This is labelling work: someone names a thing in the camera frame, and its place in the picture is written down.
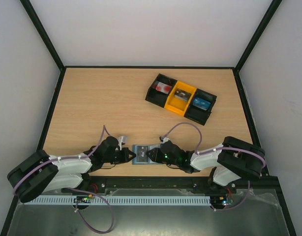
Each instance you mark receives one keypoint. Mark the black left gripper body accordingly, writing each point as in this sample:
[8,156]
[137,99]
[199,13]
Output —
[115,159]

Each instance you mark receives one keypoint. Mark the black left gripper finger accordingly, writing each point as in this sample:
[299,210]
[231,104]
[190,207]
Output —
[128,152]
[129,158]

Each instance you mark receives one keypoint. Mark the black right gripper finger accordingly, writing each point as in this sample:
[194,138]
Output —
[152,157]
[154,151]

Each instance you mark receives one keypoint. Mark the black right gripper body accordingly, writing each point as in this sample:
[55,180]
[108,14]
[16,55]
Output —
[158,154]

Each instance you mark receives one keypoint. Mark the teal leather card holder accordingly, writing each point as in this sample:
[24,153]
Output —
[149,147]

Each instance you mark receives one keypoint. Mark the black VIP credit card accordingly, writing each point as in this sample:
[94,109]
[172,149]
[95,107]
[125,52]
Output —
[141,154]

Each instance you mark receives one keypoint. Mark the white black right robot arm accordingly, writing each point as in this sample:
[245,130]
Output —
[230,160]

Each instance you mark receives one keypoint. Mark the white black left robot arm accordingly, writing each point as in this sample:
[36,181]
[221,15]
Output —
[42,172]

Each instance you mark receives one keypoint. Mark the blue VIP card stack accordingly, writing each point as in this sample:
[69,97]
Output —
[201,103]

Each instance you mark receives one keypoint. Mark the black VIP card stack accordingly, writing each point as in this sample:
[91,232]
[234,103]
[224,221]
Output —
[182,95]

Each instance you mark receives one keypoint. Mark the red white card stack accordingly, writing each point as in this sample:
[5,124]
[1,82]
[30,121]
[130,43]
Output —
[163,88]

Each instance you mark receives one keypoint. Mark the black bin right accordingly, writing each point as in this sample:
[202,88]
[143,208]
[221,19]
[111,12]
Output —
[197,115]

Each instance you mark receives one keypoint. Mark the black bin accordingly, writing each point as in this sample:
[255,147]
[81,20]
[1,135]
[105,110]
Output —
[156,97]
[197,115]

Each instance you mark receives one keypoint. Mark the black bin left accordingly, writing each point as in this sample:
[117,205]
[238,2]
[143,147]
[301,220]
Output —
[156,97]

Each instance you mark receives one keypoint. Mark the yellow middle bin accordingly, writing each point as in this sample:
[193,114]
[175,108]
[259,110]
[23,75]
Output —
[176,105]

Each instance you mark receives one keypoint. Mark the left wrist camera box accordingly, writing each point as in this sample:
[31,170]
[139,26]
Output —
[121,141]

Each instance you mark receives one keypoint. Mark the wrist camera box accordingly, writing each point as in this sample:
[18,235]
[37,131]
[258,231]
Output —
[163,139]
[121,141]

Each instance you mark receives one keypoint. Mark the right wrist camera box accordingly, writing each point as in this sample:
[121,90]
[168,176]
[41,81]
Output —
[163,139]

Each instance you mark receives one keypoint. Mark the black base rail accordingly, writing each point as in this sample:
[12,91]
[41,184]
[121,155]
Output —
[197,185]

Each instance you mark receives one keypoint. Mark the light blue slotted cable duct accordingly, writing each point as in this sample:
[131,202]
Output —
[123,200]

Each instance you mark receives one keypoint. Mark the black frame post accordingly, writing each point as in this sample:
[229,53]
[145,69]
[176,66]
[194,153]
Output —
[28,7]
[270,12]

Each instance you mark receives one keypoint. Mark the black frame post right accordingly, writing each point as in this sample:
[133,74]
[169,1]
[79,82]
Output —
[270,12]

